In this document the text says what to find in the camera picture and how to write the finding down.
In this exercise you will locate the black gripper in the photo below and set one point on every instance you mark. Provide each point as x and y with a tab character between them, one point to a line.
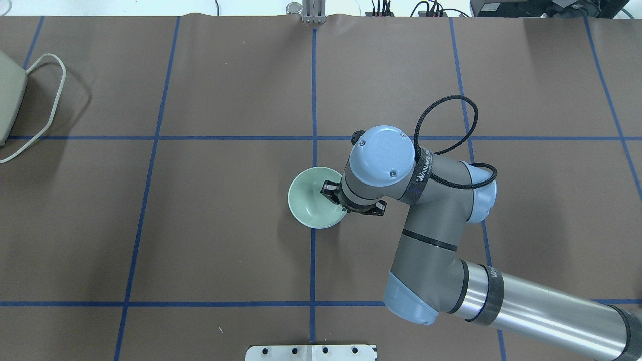
329	191

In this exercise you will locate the green bowl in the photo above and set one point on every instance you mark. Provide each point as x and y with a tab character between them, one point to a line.
308	204

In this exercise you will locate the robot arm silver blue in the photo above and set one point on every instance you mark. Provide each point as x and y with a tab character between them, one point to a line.
427	278

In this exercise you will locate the small metal cylinder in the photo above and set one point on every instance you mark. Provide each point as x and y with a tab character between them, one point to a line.
294	8

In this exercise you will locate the cream chrome toaster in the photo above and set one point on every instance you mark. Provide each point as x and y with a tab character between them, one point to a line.
13	85

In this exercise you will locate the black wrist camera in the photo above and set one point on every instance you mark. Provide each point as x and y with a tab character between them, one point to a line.
356	136

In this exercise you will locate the white central pillar mount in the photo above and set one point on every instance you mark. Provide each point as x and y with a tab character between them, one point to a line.
313	352

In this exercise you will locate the aluminium frame post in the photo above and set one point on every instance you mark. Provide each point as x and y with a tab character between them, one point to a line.
314	11

